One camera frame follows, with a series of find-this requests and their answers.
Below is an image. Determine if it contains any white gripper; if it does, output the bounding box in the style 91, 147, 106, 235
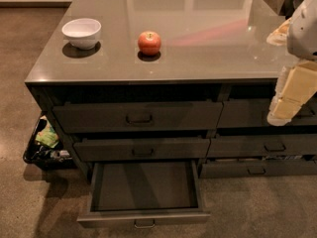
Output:
266, 0, 317, 126

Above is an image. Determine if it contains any red apple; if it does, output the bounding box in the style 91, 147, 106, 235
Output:
138, 31, 161, 56

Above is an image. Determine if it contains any top right drawer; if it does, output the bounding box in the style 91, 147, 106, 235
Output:
218, 98, 317, 128

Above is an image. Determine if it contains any middle right drawer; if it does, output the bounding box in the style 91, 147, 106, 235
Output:
208, 134, 317, 158

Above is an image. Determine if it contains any bottom right drawer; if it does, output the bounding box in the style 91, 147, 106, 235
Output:
199, 160, 317, 179

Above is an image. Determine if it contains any top left drawer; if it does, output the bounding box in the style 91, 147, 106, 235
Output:
53, 101, 223, 133

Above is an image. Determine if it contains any middle left drawer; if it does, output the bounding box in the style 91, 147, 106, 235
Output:
73, 137, 210, 162

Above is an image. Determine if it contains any open bottom left drawer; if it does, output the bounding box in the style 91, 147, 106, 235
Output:
77, 161, 210, 229

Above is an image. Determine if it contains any white bowl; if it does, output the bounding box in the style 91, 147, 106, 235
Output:
61, 18, 101, 50

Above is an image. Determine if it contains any green snack bag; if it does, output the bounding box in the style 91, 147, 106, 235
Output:
35, 121, 59, 148

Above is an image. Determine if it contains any black bin with items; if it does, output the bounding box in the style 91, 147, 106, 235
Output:
23, 115, 76, 171

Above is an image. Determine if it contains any grey cabinet frame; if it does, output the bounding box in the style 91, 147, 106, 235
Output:
27, 81, 317, 175

